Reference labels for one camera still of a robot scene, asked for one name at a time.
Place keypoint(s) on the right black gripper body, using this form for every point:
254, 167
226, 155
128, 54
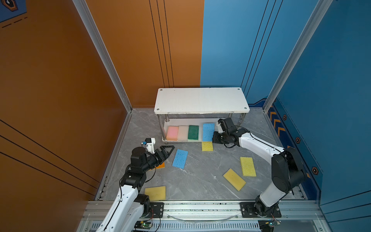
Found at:
225, 135

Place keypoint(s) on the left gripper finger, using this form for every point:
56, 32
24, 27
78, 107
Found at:
161, 157
167, 150

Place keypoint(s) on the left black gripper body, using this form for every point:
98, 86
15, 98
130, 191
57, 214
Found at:
151, 162

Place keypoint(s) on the light blue sponge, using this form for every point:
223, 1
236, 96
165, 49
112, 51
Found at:
180, 159
208, 132

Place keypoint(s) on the pink sponge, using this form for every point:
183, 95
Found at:
172, 133

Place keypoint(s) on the white beige sponge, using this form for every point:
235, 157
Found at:
182, 133

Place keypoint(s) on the yellow green sponge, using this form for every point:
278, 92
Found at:
248, 168

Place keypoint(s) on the white two-tier shelf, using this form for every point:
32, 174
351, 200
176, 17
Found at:
195, 107

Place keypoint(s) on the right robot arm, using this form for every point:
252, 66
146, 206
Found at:
287, 170

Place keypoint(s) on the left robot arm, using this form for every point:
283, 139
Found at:
129, 205

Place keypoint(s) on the orange sponge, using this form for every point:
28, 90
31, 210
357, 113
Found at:
160, 166

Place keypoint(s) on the left green circuit board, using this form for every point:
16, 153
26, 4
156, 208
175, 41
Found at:
143, 225

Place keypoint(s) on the right circuit board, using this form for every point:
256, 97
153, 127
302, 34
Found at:
268, 225

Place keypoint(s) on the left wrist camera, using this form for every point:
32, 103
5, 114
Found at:
149, 143

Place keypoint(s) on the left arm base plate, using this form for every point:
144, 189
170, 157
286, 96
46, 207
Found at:
156, 209

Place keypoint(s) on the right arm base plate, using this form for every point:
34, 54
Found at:
259, 210

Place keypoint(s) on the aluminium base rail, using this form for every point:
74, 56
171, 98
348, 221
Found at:
215, 216

